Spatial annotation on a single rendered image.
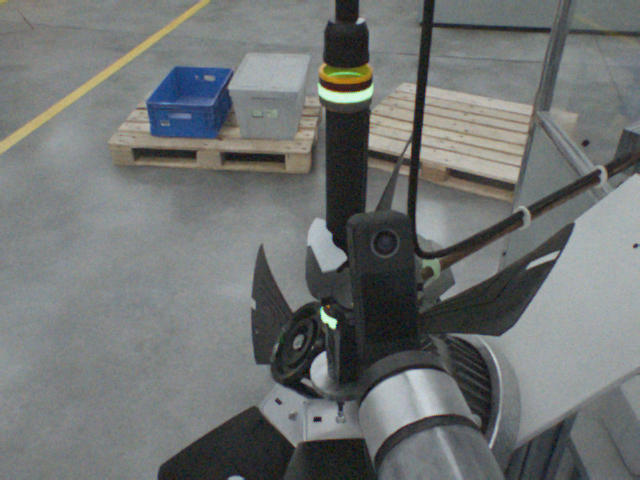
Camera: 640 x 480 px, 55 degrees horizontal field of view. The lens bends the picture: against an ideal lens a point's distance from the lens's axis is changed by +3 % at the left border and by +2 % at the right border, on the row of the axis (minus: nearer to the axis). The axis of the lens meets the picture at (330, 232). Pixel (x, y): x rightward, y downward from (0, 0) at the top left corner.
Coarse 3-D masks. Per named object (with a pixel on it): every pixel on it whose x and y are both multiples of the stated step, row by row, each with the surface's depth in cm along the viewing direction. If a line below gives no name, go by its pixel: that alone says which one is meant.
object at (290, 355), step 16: (304, 304) 82; (288, 320) 83; (304, 320) 80; (320, 320) 76; (288, 336) 81; (304, 336) 79; (320, 336) 74; (272, 352) 82; (288, 352) 80; (304, 352) 76; (320, 352) 74; (272, 368) 80; (288, 368) 78; (304, 368) 74; (288, 384) 75; (304, 384) 75
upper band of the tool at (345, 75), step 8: (368, 64) 49; (320, 72) 47; (328, 72) 49; (344, 72) 50; (352, 72) 50; (360, 72) 50; (368, 72) 49; (328, 80) 47; (336, 80) 46; (344, 80) 46; (352, 80) 46; (360, 80) 46; (368, 88) 47; (344, 112) 48; (352, 112) 48
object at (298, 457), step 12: (300, 444) 71; (312, 444) 70; (324, 444) 70; (336, 444) 70; (348, 444) 70; (360, 444) 70; (300, 456) 69; (312, 456) 69; (324, 456) 69; (336, 456) 69; (348, 456) 69; (360, 456) 69; (288, 468) 69; (300, 468) 68; (312, 468) 68; (324, 468) 68; (336, 468) 68; (348, 468) 67; (360, 468) 68; (372, 468) 67
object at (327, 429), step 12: (312, 408) 75; (324, 408) 75; (336, 408) 75; (348, 408) 75; (312, 420) 74; (324, 420) 74; (348, 420) 74; (312, 432) 72; (324, 432) 72; (336, 432) 72; (348, 432) 72; (360, 432) 72
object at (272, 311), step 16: (256, 272) 110; (256, 288) 109; (272, 288) 99; (256, 304) 109; (272, 304) 99; (288, 304) 92; (256, 320) 110; (272, 320) 100; (272, 336) 103; (256, 352) 112
